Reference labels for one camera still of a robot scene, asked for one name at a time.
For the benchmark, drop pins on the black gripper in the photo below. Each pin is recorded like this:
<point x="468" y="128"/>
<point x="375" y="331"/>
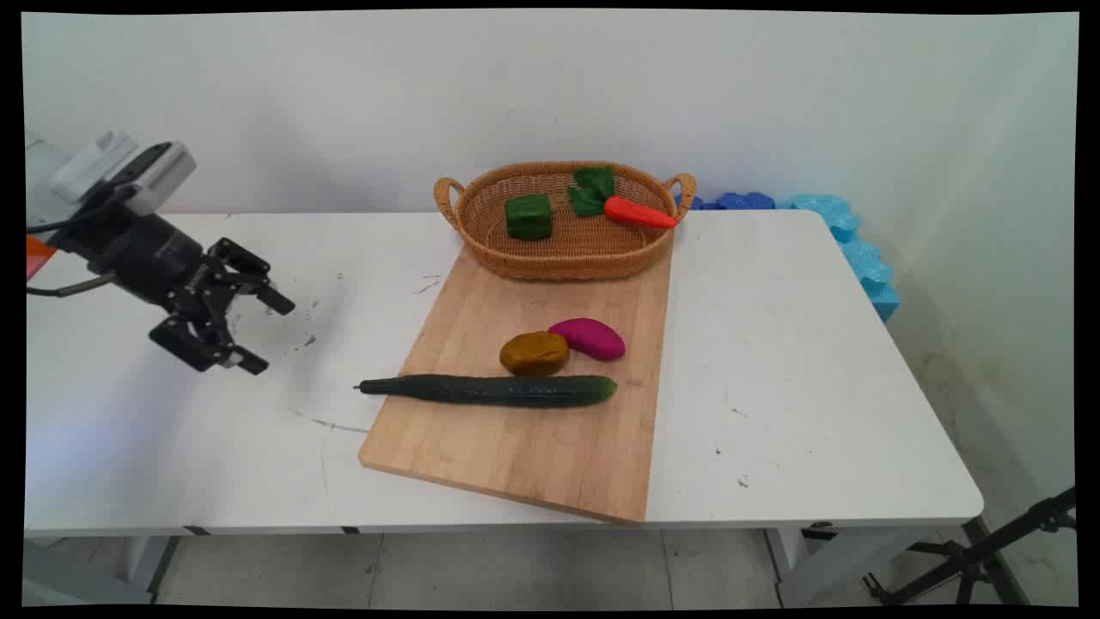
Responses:
<point x="142" y="254"/>

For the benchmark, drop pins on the brown toy potato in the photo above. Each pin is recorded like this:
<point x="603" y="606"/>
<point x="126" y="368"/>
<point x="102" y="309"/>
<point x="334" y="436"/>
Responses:
<point x="534" y="353"/>

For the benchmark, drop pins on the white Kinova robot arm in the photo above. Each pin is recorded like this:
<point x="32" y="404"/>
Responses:
<point x="159" y="176"/>

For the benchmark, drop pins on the orange object behind arm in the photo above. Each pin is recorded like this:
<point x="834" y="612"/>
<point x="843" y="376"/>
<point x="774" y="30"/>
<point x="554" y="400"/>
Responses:
<point x="36" y="255"/>

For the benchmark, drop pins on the white table leg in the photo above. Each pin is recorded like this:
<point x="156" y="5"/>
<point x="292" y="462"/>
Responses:
<point x="825" y="563"/>
<point x="148" y="559"/>

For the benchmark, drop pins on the dark green toy cucumber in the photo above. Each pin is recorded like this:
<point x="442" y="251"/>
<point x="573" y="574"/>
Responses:
<point x="498" y="389"/>

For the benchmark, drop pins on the green toy bell pepper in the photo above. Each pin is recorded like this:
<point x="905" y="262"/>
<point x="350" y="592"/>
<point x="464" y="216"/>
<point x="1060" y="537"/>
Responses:
<point x="528" y="217"/>

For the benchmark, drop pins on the wooden cutting board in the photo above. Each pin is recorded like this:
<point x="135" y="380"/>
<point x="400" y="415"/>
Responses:
<point x="524" y="456"/>

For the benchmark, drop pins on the woven wicker basket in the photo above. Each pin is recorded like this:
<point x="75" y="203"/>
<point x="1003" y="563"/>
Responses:
<point x="571" y="254"/>

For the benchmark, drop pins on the magenta toy sweet potato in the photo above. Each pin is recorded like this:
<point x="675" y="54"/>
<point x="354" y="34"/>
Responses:
<point x="589" y="338"/>

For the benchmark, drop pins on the orange toy carrot with leaves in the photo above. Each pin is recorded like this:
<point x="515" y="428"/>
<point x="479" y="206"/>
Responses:
<point x="636" y="212"/>

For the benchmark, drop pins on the dark blue foam block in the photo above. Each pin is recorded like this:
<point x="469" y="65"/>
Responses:
<point x="744" y="201"/>

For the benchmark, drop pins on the light blue foam strip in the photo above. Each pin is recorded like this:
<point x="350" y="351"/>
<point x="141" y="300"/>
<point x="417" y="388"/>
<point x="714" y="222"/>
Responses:
<point x="864" y="258"/>

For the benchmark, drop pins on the black tripod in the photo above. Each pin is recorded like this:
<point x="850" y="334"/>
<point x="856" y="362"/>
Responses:
<point x="971" y="559"/>

